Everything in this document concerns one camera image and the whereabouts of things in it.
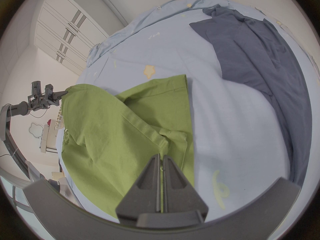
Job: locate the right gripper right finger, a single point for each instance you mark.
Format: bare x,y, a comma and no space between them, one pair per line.
180,196

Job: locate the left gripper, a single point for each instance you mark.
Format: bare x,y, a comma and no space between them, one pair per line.
50,99

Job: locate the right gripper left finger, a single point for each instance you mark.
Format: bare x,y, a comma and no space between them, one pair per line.
145,196

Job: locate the green shorts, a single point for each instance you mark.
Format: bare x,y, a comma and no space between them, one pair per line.
107,134

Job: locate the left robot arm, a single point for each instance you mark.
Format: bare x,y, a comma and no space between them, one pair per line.
20,109

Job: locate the bed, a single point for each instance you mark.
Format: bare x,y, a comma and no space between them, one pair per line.
225,124

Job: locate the dark blue garment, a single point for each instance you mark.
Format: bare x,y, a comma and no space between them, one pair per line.
255,51

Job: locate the small red object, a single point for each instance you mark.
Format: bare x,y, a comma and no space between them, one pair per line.
48,122

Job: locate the cloud-shaped mirror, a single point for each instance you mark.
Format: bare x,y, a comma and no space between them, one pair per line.
35,130

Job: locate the pale dressing table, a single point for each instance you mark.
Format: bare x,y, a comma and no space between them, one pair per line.
50,139

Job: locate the white wardrobe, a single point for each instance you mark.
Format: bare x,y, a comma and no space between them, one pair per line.
65,26

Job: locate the window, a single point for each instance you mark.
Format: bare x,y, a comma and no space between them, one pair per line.
15,196

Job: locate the pale blue quilt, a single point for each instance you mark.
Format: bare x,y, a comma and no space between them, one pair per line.
140,26

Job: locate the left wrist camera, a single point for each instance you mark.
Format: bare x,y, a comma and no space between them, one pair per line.
48,88

